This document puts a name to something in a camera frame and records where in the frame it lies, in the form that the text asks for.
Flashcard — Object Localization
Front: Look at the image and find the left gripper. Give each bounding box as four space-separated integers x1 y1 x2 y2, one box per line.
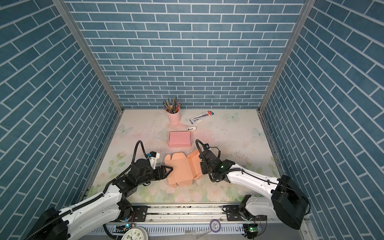
136 165 175 187

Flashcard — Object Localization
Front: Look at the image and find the peach paper box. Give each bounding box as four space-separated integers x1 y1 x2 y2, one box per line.
165 150 203 189

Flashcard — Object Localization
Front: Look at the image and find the pink paper box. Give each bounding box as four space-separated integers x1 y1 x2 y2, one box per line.
168 131 192 148

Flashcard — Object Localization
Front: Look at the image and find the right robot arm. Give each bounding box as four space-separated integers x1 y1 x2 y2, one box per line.
199 148 310 230

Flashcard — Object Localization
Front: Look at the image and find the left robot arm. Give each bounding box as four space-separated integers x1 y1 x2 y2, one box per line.
26 159 173 240

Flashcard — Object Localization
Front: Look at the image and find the blue white pen box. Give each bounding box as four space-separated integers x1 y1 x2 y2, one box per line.
190 111 214 125

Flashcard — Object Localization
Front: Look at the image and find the pink pencil bucket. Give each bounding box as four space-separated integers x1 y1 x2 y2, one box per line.
167 110 181 124

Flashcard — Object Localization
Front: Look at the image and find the coloured pencils bundle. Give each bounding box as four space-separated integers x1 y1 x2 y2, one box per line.
163 97 182 114

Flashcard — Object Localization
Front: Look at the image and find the white round clock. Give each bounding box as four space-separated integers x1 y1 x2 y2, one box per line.
122 227 149 240

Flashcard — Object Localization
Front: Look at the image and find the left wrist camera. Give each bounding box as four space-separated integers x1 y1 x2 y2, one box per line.
147 151 160 169

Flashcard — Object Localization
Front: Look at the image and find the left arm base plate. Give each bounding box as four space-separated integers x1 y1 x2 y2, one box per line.
112 206 149 223

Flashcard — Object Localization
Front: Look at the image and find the metal base rail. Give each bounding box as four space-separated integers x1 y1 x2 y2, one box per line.
87 198 315 240

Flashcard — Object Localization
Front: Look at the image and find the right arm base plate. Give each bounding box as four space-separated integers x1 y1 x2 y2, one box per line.
222 205 267 222

